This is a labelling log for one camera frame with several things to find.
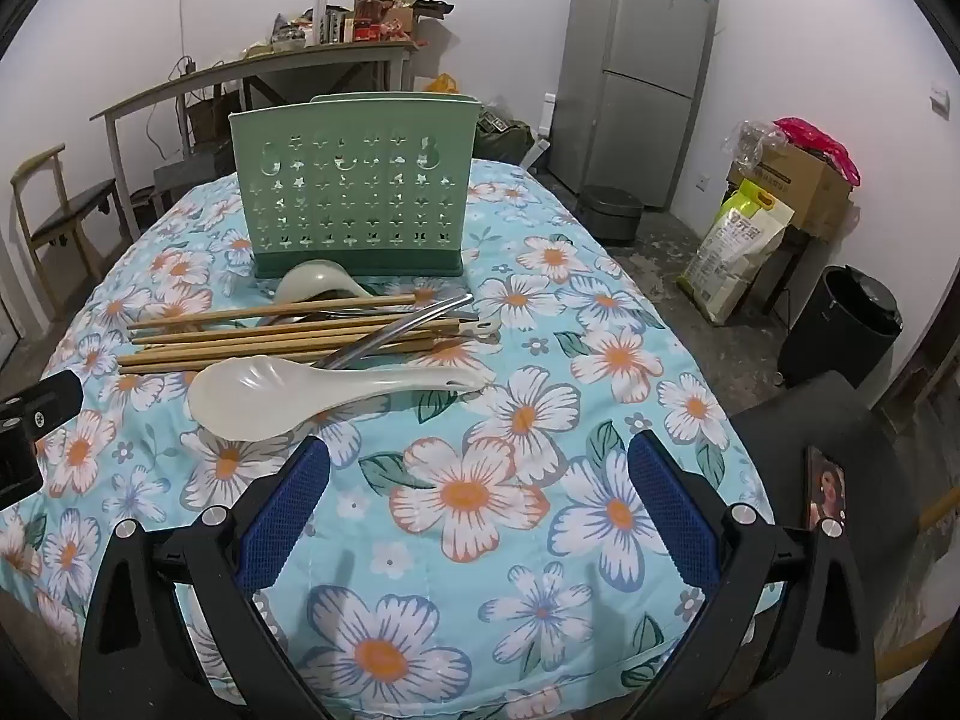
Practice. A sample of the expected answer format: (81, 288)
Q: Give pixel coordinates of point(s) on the stainless steel spoon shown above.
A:
(444, 309)
(322, 313)

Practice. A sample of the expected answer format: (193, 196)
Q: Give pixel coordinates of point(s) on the green perforated utensil holder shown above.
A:
(360, 187)

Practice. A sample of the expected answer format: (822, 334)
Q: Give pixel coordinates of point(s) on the pile of food packages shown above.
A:
(367, 15)

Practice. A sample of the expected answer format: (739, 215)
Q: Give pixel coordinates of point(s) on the white plastic panel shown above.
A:
(541, 131)

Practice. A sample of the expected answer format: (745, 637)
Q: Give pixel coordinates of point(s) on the pile of bamboo chopsticks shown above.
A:
(225, 345)

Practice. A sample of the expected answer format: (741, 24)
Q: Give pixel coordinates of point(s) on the pale plastic soup ladle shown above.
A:
(307, 281)

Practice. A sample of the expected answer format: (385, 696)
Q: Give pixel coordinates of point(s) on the small brown cardboard box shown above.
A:
(208, 118)

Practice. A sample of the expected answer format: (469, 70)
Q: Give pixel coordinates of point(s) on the grey metal box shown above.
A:
(195, 172)

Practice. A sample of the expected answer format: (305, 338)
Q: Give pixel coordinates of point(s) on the white and yellow rice bag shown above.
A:
(739, 255)

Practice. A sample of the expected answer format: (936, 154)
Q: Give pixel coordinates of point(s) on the clear plastic bag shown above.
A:
(754, 142)

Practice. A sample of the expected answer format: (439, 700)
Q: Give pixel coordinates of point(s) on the pink plastic bag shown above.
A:
(817, 142)

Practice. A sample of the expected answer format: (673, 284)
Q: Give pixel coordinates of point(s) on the silver refrigerator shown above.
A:
(637, 90)

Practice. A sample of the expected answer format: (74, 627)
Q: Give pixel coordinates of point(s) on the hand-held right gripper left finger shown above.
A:
(289, 514)

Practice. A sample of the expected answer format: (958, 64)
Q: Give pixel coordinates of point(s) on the floral blue blanket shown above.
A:
(465, 495)

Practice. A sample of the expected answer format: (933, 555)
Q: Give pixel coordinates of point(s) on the green cloth bag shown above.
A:
(502, 139)

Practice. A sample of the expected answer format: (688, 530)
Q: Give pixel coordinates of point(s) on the wooden chair with dark seat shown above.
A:
(71, 214)

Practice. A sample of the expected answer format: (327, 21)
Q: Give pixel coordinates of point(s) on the smartphone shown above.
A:
(825, 491)

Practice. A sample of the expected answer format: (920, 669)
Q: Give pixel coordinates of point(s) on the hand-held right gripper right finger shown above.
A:
(671, 514)

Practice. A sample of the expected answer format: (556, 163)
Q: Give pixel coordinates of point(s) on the black trash bin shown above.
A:
(840, 330)

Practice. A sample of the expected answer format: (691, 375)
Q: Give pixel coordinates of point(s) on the long grey table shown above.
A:
(225, 75)

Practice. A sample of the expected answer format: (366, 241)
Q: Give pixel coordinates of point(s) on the yellow plastic bag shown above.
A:
(442, 84)

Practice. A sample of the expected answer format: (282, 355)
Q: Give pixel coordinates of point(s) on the white plastic rice spoon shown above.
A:
(247, 397)

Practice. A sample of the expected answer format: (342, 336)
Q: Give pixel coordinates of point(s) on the grey rice cooker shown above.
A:
(611, 210)

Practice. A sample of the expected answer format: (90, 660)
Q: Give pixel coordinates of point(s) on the large cardboard box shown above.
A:
(802, 187)

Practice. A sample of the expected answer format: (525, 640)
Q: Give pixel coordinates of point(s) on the black cushioned chair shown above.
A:
(862, 427)

